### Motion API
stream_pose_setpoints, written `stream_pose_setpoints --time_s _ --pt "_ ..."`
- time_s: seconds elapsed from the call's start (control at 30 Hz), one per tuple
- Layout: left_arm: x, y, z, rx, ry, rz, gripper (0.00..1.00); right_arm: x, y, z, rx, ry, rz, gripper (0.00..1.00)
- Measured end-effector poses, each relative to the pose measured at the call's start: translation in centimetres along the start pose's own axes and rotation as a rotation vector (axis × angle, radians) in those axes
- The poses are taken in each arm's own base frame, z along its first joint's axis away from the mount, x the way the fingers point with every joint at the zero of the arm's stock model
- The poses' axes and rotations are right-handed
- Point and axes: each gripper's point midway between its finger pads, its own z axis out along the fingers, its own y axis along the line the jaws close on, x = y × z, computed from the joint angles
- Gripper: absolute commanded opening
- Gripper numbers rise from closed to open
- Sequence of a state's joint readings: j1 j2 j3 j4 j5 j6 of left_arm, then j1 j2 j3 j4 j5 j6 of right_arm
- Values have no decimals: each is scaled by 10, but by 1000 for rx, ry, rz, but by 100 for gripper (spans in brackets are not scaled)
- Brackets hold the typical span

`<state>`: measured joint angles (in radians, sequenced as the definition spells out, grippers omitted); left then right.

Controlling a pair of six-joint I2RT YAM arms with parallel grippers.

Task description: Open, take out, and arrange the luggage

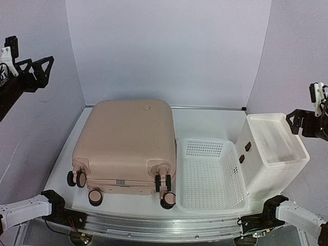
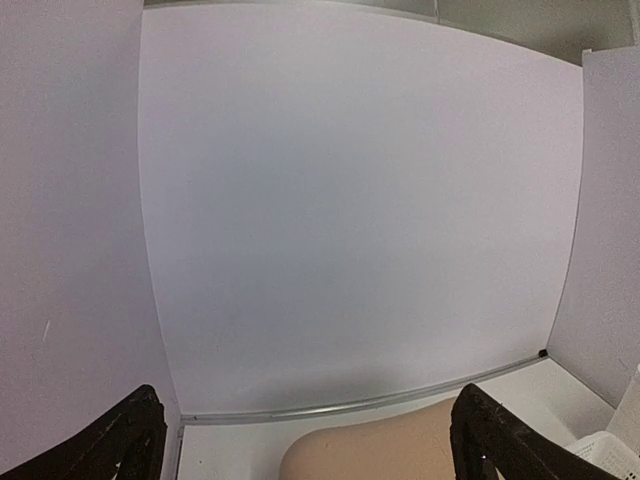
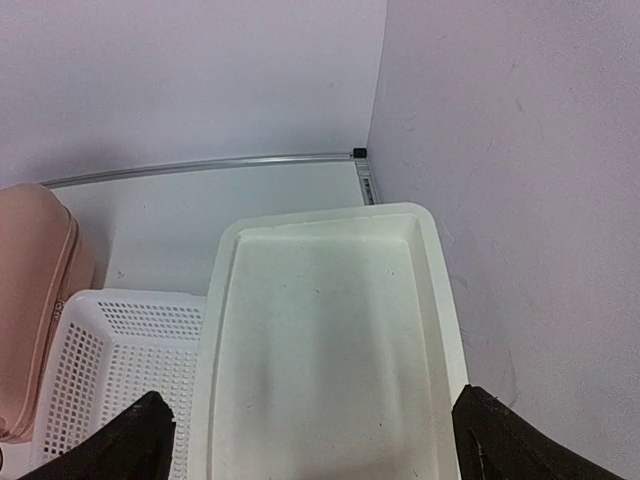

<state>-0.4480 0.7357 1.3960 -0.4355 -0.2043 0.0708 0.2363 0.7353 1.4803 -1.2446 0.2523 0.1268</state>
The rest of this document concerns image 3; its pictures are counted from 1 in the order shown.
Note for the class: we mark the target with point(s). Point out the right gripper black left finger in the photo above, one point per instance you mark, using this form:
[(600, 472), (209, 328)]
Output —
[(136, 444)]

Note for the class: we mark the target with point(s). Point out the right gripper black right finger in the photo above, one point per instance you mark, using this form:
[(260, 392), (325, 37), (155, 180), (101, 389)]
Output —
[(493, 442)]

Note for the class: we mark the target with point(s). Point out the pink hard-shell suitcase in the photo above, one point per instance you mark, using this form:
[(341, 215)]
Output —
[(38, 240)]

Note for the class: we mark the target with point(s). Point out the white perforated plastic basket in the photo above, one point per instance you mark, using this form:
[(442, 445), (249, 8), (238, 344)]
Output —
[(111, 347)]

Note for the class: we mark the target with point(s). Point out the white three-drawer storage cabinet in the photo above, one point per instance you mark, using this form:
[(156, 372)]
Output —
[(330, 349)]

